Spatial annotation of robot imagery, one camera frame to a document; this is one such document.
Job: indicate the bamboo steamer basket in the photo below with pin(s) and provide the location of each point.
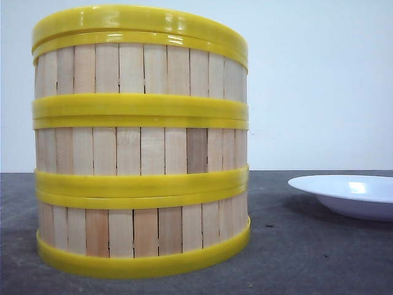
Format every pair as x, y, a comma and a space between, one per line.
165, 243
113, 164
133, 78

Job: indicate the woven bamboo steamer lid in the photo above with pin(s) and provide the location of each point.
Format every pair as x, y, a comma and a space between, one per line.
136, 24

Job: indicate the white plate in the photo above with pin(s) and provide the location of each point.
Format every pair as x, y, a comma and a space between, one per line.
357, 196

